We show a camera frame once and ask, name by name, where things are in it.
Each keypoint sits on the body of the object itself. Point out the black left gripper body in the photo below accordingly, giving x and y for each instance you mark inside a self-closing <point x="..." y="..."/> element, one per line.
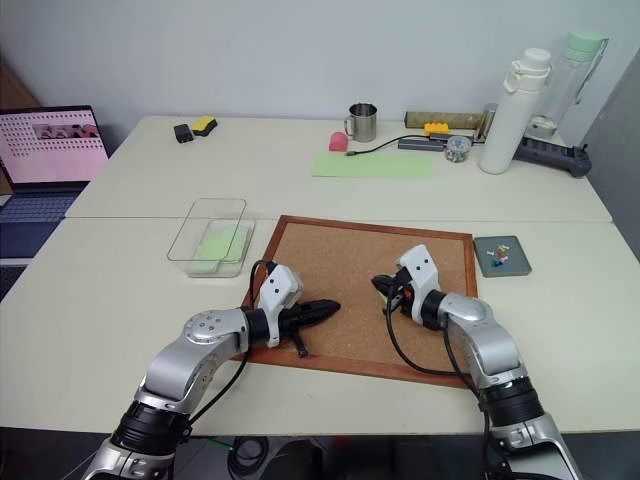
<point x="296" y="316"/>

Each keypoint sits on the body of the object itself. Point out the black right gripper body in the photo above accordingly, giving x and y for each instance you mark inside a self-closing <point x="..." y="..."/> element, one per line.
<point x="402" y="295"/>

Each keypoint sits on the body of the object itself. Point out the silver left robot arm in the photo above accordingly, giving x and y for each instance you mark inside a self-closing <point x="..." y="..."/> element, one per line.
<point x="200" y="350"/>

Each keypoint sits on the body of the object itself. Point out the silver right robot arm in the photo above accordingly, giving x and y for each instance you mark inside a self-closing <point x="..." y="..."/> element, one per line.
<point x="487" y="345"/>

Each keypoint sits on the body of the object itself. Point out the grey square tray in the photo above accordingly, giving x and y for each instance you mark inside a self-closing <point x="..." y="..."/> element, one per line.
<point x="502" y="256"/>

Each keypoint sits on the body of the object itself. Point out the clear plastic box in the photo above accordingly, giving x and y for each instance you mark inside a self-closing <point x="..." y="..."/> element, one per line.
<point x="215" y="240"/>

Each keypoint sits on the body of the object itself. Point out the clear jar of pushpins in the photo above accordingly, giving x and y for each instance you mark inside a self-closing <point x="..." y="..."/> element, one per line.
<point x="458" y="149"/>

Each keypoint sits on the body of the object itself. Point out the long cardboard box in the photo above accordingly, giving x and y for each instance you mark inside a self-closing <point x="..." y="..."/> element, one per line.
<point x="440" y="118"/>

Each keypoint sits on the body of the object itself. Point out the wood-framed cork board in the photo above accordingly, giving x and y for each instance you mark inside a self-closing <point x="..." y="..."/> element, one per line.
<point x="350" y="260"/>

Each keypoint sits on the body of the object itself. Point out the green sticky notes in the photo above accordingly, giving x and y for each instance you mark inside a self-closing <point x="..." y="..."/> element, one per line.
<point x="220" y="247"/>

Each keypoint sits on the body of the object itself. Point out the long green paper sheet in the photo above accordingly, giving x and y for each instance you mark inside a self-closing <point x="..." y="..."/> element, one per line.
<point x="372" y="166"/>

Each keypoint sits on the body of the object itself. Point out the grey USB hub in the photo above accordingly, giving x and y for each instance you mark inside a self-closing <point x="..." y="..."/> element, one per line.
<point x="422" y="144"/>

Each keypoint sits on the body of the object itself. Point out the pink rounded block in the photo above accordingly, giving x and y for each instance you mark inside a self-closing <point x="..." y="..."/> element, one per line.
<point x="338" y="142"/>

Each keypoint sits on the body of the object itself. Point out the grey flat block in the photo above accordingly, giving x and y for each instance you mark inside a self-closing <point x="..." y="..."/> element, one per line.
<point x="452" y="135"/>

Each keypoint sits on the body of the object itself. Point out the metal mug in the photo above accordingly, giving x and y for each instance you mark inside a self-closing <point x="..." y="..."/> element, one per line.
<point x="363" y="122"/>

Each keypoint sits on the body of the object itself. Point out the yellow toy brick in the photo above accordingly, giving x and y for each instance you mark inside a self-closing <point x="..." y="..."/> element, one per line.
<point x="438" y="127"/>

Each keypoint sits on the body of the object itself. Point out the white water bottle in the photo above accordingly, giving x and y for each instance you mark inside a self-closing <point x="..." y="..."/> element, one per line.
<point x="505" y="120"/>

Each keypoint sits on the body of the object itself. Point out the dark grey power strip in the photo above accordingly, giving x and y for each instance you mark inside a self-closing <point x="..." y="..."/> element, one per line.
<point x="555" y="156"/>

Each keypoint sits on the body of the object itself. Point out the yellow and black eraser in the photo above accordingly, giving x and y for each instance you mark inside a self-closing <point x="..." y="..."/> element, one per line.
<point x="204" y="125"/>

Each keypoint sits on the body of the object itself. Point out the small black block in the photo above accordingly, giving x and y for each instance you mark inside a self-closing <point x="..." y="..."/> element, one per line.
<point x="183" y="133"/>

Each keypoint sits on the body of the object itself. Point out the grey partition panel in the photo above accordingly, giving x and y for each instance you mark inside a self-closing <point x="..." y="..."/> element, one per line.
<point x="617" y="150"/>

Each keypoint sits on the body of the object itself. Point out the clear bottle with green lid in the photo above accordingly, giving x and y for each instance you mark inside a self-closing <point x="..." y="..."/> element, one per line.
<point x="575" y="80"/>

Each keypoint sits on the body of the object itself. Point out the open laptop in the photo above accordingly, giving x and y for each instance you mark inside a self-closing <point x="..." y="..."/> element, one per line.
<point x="45" y="150"/>

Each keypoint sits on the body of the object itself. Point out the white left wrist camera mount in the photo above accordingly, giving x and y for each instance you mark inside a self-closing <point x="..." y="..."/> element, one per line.
<point x="280" y="292"/>

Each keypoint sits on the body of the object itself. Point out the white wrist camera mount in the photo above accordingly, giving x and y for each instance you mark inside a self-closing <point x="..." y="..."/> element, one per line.
<point x="422" y="272"/>
<point x="280" y="292"/>

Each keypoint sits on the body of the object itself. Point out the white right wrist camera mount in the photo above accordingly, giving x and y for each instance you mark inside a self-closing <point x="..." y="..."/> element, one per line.
<point x="422" y="272"/>

